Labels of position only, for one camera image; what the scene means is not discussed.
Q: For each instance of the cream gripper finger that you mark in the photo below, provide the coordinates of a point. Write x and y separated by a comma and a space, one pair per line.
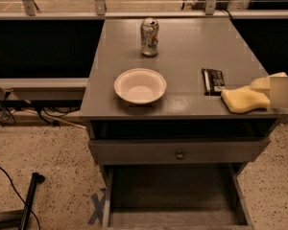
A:
263, 84

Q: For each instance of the yellow sponge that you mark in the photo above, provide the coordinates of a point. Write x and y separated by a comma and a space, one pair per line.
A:
243, 99

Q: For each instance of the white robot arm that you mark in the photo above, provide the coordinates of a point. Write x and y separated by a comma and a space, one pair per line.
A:
276, 87

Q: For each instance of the grey top drawer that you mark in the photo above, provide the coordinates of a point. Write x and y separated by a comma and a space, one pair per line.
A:
163, 151

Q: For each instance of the grey wooden drawer cabinet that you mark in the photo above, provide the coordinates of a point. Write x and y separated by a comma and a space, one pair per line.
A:
186, 46

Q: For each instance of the round metal drawer knob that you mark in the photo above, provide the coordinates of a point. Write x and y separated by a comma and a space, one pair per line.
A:
179, 155

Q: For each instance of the open grey middle drawer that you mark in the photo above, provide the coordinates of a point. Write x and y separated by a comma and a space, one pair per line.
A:
175, 197

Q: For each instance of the white paper bowl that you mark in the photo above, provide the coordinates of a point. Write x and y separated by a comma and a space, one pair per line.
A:
140, 86

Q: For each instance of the silver soda can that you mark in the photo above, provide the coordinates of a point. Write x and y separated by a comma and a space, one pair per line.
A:
149, 37

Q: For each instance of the black metal stand leg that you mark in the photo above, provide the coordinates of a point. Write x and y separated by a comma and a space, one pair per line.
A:
20, 218

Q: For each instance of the grey metal frame rail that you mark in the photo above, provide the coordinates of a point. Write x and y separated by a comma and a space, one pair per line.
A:
44, 89

